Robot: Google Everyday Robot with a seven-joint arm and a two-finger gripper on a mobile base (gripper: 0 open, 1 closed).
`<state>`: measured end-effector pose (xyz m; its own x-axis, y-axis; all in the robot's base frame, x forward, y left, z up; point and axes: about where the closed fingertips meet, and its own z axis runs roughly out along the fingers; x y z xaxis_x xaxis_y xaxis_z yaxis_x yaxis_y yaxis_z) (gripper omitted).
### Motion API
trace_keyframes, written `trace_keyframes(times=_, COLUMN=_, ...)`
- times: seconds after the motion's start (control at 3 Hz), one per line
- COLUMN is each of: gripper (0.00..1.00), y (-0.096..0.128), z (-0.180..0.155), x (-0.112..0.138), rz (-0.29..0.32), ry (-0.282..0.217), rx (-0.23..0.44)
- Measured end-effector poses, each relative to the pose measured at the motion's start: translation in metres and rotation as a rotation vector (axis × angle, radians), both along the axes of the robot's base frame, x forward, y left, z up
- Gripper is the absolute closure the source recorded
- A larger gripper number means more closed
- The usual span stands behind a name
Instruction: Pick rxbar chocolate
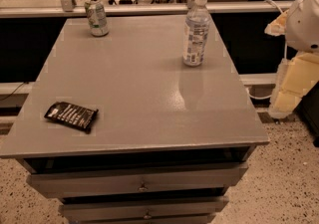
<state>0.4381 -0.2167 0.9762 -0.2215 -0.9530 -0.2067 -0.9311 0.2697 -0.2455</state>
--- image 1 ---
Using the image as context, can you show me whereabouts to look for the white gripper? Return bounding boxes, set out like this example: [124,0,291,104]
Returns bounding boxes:
[264,0,319,119]

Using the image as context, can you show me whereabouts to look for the black rxbar chocolate wrapper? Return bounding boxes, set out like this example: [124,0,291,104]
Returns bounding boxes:
[44,102,99,133]

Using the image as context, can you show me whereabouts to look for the clear plastic water bottle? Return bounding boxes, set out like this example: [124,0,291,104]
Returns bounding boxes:
[182,0,211,67]

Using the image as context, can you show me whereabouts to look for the top grey drawer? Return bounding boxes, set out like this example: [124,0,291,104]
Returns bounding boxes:
[27,162,248,198]

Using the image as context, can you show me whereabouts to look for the grey drawer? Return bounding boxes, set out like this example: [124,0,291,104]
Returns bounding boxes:
[27,162,248,198]
[61,196,228,222]

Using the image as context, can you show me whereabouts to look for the grey drawer cabinet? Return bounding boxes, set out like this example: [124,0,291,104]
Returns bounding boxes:
[0,15,268,224]

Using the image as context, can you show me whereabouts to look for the white cable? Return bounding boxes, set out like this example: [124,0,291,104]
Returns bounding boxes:
[247,0,291,101]

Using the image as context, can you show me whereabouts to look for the black cable on floor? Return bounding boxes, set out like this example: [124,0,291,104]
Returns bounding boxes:
[0,82,30,103]

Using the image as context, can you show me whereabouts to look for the metal rail frame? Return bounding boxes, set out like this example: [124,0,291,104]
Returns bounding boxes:
[0,1,292,19]

